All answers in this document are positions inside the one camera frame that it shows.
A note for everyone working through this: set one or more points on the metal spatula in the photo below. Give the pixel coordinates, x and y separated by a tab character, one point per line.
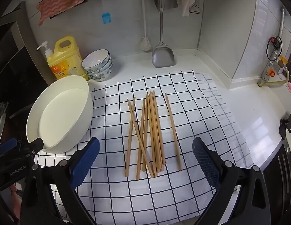
163	57

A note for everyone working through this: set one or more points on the pink striped dishcloth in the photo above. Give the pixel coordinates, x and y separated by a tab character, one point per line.
61	2

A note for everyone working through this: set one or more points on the white bottle brush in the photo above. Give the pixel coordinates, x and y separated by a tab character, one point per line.
146	44

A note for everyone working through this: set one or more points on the pile of wooden chopsticks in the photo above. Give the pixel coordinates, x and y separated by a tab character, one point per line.
152	126

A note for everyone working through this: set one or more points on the white black-checked cloth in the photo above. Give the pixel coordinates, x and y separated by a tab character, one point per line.
108	112

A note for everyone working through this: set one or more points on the blue silicone brush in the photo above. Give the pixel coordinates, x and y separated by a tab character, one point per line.
106	18

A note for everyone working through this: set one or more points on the floral ceramic bowl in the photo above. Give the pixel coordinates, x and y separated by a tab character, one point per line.
96	58
106	68
101	76

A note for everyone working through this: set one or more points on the grey gas pipe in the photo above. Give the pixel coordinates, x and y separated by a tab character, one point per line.
281	21

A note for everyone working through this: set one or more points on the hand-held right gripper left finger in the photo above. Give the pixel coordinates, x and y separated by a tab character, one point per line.
85	161

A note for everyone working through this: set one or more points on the yellow dish soap bottle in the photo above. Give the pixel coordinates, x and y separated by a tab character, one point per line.
65	58

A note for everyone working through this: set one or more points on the large white bowl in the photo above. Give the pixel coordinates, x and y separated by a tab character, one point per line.
65	112

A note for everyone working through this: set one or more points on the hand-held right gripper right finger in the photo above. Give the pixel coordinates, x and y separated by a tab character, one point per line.
206	164

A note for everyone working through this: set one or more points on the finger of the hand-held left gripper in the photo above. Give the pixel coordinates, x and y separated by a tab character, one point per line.
35	145
7	145

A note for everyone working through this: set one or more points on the black metal bracket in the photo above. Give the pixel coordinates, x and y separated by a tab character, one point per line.
285	124

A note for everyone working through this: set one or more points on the gas valve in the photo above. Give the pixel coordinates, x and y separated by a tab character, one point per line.
274	51

